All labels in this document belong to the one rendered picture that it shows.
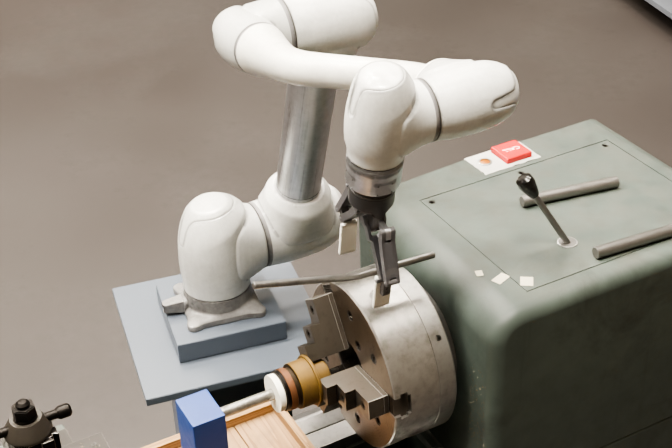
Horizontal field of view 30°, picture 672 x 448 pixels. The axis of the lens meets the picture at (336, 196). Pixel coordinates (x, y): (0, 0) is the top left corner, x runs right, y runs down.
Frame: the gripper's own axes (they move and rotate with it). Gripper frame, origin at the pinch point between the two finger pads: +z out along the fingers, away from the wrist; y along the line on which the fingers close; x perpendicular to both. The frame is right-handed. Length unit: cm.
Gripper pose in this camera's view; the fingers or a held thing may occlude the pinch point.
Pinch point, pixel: (363, 273)
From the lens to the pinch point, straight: 211.4
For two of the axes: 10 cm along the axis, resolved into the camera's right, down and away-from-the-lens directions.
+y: 4.1, 6.2, -6.7
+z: -0.6, 7.5, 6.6
